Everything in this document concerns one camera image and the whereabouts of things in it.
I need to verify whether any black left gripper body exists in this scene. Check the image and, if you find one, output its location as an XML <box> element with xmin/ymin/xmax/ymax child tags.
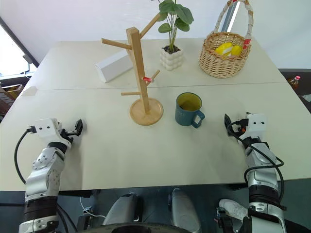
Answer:
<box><xmin>59</xmin><ymin>128</ymin><xmax>76</xmax><ymax>144</ymax></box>

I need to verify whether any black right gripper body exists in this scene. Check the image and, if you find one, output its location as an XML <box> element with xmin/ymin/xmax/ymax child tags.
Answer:
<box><xmin>231</xmin><ymin>118</ymin><xmax>249</xmax><ymax>137</ymax></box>

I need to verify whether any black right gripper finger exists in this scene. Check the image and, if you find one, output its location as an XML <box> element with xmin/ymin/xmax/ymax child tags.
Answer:
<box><xmin>224</xmin><ymin>113</ymin><xmax>234</xmax><ymax>137</ymax></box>

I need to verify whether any wooden mug tree stand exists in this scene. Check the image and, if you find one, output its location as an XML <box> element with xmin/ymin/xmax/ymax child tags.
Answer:
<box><xmin>101</xmin><ymin>12</ymin><xmax>164</xmax><ymax>126</ymax></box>

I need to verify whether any blue mug yellow inside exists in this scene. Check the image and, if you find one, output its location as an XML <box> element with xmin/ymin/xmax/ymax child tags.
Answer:
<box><xmin>174</xmin><ymin>92</ymin><xmax>206</xmax><ymax>129</ymax></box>

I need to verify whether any small white table clamp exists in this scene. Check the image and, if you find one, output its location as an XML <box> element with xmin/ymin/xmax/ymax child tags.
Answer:
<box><xmin>21</xmin><ymin>85</ymin><xmax>38</xmax><ymax>98</ymax></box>

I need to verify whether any woven wicker basket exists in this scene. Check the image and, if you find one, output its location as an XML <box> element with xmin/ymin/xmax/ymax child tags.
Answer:
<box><xmin>199</xmin><ymin>0</ymin><xmax>255</xmax><ymax>79</ymax></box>

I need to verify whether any white rectangular box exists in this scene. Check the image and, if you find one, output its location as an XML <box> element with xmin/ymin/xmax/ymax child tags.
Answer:
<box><xmin>95</xmin><ymin>50</ymin><xmax>134</xmax><ymax>84</ymax></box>

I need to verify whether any red capped oil bottle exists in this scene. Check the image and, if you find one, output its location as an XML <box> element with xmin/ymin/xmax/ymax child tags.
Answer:
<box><xmin>286</xmin><ymin>75</ymin><xmax>302</xmax><ymax>92</ymax></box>

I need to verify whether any wooden crate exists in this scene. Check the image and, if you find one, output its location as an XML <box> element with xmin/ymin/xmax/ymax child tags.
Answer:
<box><xmin>0</xmin><ymin>83</ymin><xmax>25</xmax><ymax>115</ymax></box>

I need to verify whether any small yellow fruit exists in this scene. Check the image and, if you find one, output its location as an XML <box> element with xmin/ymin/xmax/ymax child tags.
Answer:
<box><xmin>230</xmin><ymin>45</ymin><xmax>243</xmax><ymax>57</ymax></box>

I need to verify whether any large yellow fruit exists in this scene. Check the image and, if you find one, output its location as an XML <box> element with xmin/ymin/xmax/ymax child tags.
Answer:
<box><xmin>214</xmin><ymin>42</ymin><xmax>234</xmax><ymax>58</ymax></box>

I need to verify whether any white sneaker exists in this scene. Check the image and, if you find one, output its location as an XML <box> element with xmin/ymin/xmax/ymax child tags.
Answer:
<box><xmin>218</xmin><ymin>199</ymin><xmax>249</xmax><ymax>222</ymax></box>

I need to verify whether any white bubble plant pot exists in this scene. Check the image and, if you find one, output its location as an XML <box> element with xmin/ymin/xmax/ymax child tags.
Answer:
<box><xmin>159</xmin><ymin>45</ymin><xmax>185</xmax><ymax>71</ymax></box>

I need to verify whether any grey robot leg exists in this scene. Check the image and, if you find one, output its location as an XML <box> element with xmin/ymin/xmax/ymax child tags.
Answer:
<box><xmin>168</xmin><ymin>188</ymin><xmax>202</xmax><ymax>233</ymax></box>
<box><xmin>102</xmin><ymin>193</ymin><xmax>144</xmax><ymax>227</ymax></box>

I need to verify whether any dark rounded robot waist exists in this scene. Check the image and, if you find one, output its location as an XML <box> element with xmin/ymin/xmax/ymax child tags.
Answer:
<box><xmin>81</xmin><ymin>222</ymin><xmax>187</xmax><ymax>233</ymax></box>

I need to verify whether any green leafy plant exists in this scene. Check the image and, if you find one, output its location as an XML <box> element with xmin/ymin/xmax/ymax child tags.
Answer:
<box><xmin>151</xmin><ymin>0</ymin><xmax>195</xmax><ymax>53</ymax></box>

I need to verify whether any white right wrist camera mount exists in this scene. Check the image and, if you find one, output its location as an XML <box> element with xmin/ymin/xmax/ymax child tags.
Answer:
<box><xmin>246</xmin><ymin>113</ymin><xmax>267</xmax><ymax>139</ymax></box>

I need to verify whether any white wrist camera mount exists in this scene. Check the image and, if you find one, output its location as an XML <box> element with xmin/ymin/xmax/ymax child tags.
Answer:
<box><xmin>246</xmin><ymin>113</ymin><xmax>267</xmax><ymax>139</ymax></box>
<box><xmin>35</xmin><ymin>118</ymin><xmax>72</xmax><ymax>149</ymax></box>

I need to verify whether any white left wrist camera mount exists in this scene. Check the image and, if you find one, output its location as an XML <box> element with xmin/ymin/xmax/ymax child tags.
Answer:
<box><xmin>35</xmin><ymin>118</ymin><xmax>72</xmax><ymax>149</ymax></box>

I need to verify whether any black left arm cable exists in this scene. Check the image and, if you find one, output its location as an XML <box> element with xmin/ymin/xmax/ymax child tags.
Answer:
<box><xmin>14</xmin><ymin>127</ymin><xmax>37</xmax><ymax>185</ymax></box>

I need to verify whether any white floor cable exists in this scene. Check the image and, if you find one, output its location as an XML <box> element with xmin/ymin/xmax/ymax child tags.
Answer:
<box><xmin>80</xmin><ymin>196</ymin><xmax>107</xmax><ymax>218</ymax></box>

